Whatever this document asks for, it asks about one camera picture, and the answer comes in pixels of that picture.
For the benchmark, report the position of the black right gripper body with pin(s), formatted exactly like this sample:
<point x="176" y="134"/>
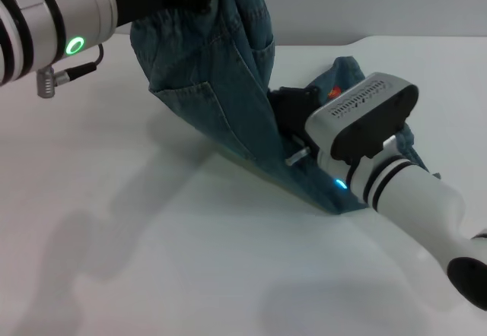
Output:
<point x="295" y="109"/>

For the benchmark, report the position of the blue denim shorts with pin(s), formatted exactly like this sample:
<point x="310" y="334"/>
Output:
<point x="228" y="104"/>

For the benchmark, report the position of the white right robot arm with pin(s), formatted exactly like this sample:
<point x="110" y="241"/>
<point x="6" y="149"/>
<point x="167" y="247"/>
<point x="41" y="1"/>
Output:
<point x="411" y="206"/>

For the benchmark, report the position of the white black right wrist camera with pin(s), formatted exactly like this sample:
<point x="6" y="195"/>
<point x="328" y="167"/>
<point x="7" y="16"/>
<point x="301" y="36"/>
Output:
<point x="365" y="119"/>

